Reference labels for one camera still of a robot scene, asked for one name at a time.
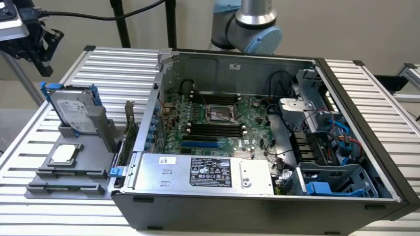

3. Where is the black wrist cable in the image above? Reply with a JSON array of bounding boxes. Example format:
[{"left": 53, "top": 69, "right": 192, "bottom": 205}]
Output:
[{"left": 18, "top": 0, "right": 165, "bottom": 22}]

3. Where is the silver CPU chip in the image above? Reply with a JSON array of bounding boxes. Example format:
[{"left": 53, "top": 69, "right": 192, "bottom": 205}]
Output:
[{"left": 53, "top": 144, "right": 80, "bottom": 163}]

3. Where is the silver chipset heat sink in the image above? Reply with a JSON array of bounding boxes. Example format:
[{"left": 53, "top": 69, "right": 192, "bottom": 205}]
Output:
[{"left": 233, "top": 150, "right": 257, "bottom": 160}]

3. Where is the red wire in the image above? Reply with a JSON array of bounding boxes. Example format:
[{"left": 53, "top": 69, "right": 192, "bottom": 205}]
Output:
[{"left": 338, "top": 134, "right": 362, "bottom": 149}]

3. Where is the aluminium frame post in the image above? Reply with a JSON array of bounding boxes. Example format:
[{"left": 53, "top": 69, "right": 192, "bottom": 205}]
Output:
[{"left": 0, "top": 52, "right": 44, "bottom": 102}]

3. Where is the green graphics card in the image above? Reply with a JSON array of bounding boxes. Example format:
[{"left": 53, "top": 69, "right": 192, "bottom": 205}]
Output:
[{"left": 112, "top": 99, "right": 137, "bottom": 168}]

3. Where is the grey parts rack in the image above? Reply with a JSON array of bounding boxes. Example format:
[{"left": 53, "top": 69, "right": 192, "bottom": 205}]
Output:
[{"left": 24, "top": 106, "right": 118, "bottom": 200}]

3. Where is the silver power supply unit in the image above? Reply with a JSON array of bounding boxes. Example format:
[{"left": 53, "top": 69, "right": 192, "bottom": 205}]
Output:
[{"left": 132, "top": 153, "right": 276, "bottom": 197}]

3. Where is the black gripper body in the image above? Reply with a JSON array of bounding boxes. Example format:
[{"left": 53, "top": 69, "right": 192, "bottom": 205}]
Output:
[{"left": 0, "top": 21, "right": 46, "bottom": 62}]

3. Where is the green motherboard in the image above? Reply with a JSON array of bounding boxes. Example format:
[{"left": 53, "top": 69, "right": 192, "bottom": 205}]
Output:
[{"left": 156, "top": 90, "right": 296, "bottom": 178}]

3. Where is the green RAM stick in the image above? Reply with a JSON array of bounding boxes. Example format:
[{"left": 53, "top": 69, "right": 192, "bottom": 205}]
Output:
[
  {"left": 48, "top": 171, "right": 102, "bottom": 176},
  {"left": 41, "top": 187, "right": 100, "bottom": 192}
]

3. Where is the long black expansion slot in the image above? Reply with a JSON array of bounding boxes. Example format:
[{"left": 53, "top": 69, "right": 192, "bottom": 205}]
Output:
[{"left": 181, "top": 135, "right": 220, "bottom": 143}]

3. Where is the grey disk bay blue latch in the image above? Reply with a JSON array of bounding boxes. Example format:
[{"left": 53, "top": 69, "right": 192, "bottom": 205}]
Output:
[{"left": 288, "top": 161, "right": 378, "bottom": 198}]

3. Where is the grey metal drive cage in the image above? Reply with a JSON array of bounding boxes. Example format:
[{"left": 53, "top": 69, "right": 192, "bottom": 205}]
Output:
[{"left": 277, "top": 68, "right": 340, "bottom": 135}]

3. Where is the blue SATA wire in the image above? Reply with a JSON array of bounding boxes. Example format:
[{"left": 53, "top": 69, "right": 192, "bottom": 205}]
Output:
[{"left": 325, "top": 117, "right": 352, "bottom": 158}]

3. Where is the short black wire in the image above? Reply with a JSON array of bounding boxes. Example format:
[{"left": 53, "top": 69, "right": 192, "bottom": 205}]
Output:
[{"left": 177, "top": 78, "right": 194, "bottom": 96}]

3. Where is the black looped power wire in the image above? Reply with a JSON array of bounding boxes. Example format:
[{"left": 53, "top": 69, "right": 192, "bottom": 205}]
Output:
[{"left": 266, "top": 70, "right": 293, "bottom": 100}]

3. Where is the hard disk with blue carrier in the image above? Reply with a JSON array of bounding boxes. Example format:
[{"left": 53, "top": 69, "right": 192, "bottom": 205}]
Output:
[{"left": 38, "top": 82, "right": 102, "bottom": 138}]

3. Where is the black open PC case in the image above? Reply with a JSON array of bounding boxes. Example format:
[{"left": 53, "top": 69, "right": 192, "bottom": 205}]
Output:
[{"left": 109, "top": 48, "right": 412, "bottom": 232}]

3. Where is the black stand pole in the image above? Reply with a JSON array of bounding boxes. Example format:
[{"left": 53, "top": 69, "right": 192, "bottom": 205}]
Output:
[
  {"left": 164, "top": 0, "right": 178, "bottom": 49},
  {"left": 112, "top": 0, "right": 132, "bottom": 49}
]

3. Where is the blue expansion slot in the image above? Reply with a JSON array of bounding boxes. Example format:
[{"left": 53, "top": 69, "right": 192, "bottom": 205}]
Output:
[{"left": 178, "top": 142, "right": 218, "bottom": 149}]

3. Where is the CPU socket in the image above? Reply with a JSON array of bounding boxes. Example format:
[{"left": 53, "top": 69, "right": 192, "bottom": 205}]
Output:
[{"left": 202, "top": 104, "right": 241, "bottom": 124}]

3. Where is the aluminium slat side table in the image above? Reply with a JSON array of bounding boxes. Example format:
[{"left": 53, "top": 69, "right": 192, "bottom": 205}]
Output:
[{"left": 392, "top": 62, "right": 420, "bottom": 100}]

